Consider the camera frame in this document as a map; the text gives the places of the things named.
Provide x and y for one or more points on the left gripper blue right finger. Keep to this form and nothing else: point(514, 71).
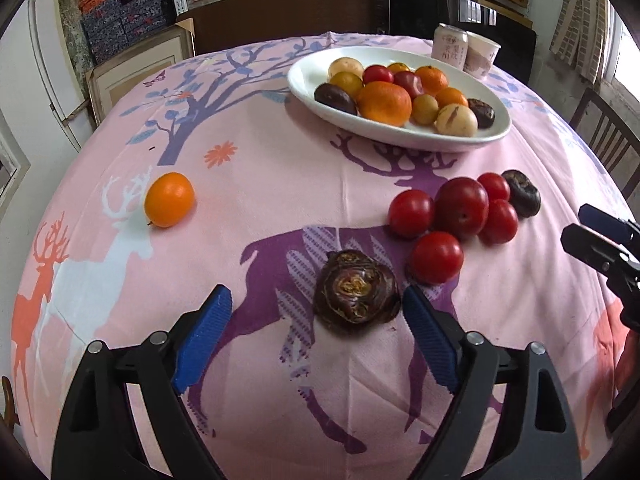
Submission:
point(535, 436)

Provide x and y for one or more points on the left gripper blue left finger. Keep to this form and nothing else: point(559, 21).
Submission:
point(97, 437)

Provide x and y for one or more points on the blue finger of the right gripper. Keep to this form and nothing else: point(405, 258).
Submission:
point(603, 223)
point(592, 249)

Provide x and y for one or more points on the dark purple striped chestnut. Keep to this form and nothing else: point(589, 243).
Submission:
point(524, 196)

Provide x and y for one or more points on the red cherry tomato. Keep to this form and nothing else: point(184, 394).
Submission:
point(377, 73)
point(436, 258)
point(501, 225)
point(411, 214)
point(495, 185)

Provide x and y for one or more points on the large red plum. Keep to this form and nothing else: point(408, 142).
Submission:
point(461, 207)

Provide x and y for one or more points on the dark brown water chestnut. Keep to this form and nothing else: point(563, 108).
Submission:
point(484, 113)

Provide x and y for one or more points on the striped pepino melon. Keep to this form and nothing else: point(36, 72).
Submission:
point(456, 120)
point(347, 65)

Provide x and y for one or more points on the small tan longan fruit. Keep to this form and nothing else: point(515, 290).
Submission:
point(425, 109)

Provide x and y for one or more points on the dark red plum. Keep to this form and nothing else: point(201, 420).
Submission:
point(409, 81)

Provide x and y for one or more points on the large orange mandarin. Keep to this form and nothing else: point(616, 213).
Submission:
point(384, 102)

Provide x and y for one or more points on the dark purple water chestnut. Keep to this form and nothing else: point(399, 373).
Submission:
point(353, 291)

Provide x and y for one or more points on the small yellow orange fruit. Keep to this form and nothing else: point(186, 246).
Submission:
point(398, 67)

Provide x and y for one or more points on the small orange kumquat fruit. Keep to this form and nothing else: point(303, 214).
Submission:
point(169, 200)

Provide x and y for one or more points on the yellow orange round fruit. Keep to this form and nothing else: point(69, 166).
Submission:
point(348, 82)

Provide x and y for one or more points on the right hand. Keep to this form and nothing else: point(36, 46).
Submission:
point(628, 361)

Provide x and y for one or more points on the dark wooden chair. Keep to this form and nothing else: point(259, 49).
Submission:
point(611, 140)

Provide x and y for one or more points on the patterned curtain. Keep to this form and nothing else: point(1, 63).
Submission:
point(587, 39)

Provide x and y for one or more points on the white paper cup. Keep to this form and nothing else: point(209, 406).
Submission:
point(480, 56)

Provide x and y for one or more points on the pink drink can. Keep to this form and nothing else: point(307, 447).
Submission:
point(450, 45)

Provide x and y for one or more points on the black panel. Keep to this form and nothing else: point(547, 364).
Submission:
point(420, 18)

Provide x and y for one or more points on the pink deer print tablecloth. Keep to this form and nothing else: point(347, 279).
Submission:
point(276, 189)

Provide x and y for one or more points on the white oval plate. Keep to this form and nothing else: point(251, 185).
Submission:
point(308, 73)

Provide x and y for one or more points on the framed picture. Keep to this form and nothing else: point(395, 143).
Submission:
point(143, 62)

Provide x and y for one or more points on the white board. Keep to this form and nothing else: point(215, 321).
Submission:
point(67, 103)

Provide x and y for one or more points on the brown wooden board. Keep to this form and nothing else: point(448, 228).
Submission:
point(231, 23)

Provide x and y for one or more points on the blue patterned boxes stack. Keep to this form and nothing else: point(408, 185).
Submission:
point(112, 26)

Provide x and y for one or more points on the window frame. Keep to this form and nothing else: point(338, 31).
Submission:
point(14, 165)

